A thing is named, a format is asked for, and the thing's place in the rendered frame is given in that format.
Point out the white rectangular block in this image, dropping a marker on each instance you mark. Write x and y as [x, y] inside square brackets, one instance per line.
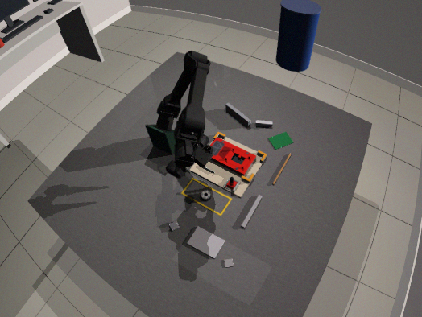
[264, 123]

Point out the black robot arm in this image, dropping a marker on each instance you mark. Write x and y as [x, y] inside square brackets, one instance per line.
[192, 118]

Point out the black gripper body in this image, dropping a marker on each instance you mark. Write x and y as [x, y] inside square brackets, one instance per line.
[178, 172]

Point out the green flat square pad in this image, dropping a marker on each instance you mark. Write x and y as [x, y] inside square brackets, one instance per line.
[280, 140]

